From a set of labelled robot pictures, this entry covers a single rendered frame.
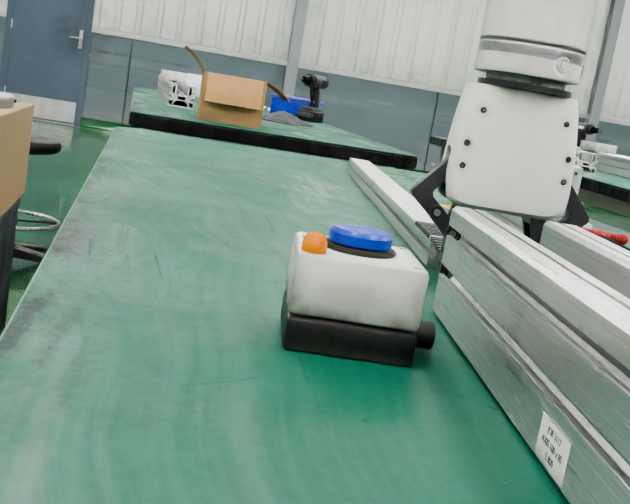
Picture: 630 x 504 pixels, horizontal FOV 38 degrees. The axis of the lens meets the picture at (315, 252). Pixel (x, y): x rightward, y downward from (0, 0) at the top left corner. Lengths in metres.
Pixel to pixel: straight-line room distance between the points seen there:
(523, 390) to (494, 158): 0.29
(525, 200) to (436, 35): 11.55
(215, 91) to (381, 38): 9.25
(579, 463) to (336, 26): 11.60
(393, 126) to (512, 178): 11.40
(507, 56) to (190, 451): 0.44
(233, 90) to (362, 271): 2.37
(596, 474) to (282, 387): 0.17
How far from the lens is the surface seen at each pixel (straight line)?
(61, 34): 11.72
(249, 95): 2.88
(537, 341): 0.47
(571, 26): 0.73
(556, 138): 0.74
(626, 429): 0.36
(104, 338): 0.52
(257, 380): 0.48
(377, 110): 12.06
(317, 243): 0.53
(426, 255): 0.92
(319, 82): 4.30
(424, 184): 0.74
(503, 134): 0.73
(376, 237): 0.55
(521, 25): 0.72
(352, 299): 0.54
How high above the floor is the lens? 0.93
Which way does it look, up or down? 10 degrees down
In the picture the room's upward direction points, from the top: 10 degrees clockwise
